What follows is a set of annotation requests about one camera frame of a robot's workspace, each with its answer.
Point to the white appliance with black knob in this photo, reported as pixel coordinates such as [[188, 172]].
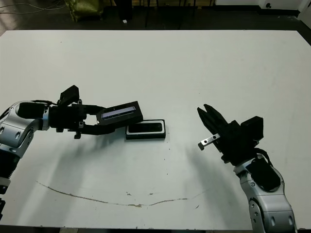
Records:
[[279, 4]]

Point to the black box with white insert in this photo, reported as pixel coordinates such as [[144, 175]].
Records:
[[145, 136]]

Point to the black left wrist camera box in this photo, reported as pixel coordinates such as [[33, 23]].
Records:
[[69, 95]]

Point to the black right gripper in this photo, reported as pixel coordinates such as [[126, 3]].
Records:
[[235, 143]]

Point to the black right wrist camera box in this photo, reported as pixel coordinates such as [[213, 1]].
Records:
[[252, 128]]

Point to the black box lid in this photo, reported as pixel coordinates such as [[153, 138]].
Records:
[[126, 117]]

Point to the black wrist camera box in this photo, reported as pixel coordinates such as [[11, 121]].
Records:
[[69, 95], [252, 128]]

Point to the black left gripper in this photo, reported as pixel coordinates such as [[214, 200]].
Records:
[[63, 117]]

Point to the yellow-green bag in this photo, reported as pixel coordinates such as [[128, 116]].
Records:
[[83, 9]]

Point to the slim black camera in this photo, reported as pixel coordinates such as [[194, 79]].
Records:
[[148, 128]]

